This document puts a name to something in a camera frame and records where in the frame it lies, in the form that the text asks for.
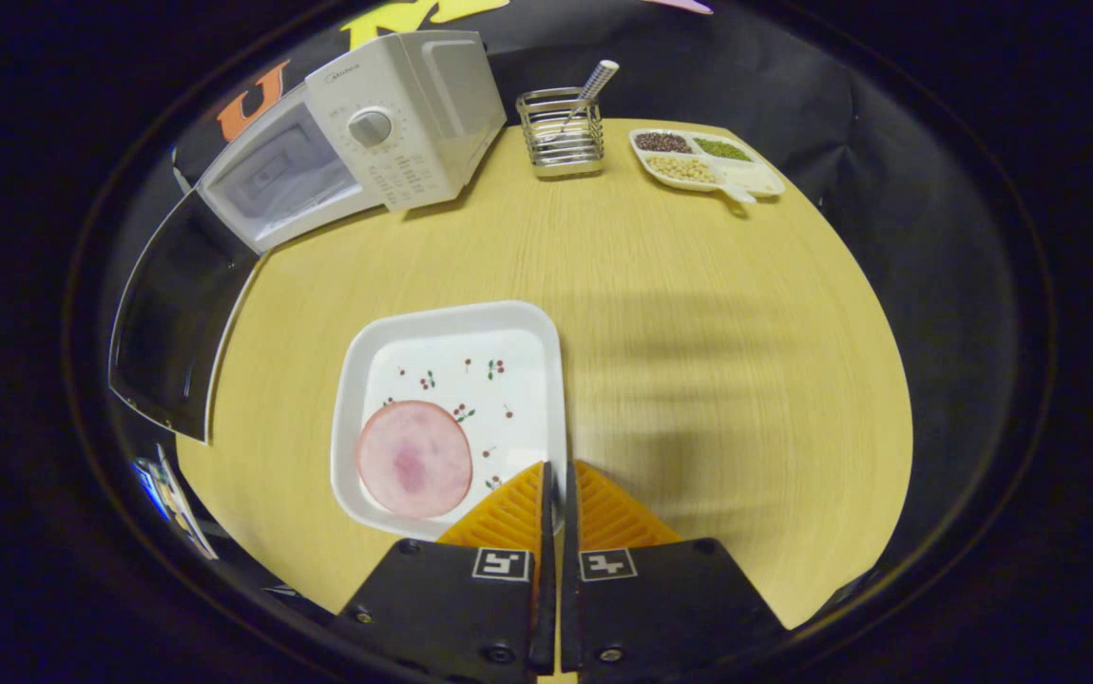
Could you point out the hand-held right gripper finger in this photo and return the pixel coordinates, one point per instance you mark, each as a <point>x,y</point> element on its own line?
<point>569,608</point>
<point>546,608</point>

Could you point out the pink ham slice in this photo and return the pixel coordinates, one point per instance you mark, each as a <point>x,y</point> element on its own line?
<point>413,461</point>

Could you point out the white square cherry-print plate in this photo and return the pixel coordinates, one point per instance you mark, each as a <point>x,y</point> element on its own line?
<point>470,342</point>

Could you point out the white microwave oven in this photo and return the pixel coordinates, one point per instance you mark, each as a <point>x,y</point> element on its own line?
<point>394,104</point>

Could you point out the white divided bean dish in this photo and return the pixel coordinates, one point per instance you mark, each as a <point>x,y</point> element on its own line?
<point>756,178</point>

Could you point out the black backdrop cloth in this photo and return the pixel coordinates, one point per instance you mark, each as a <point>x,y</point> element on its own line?
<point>794,76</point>

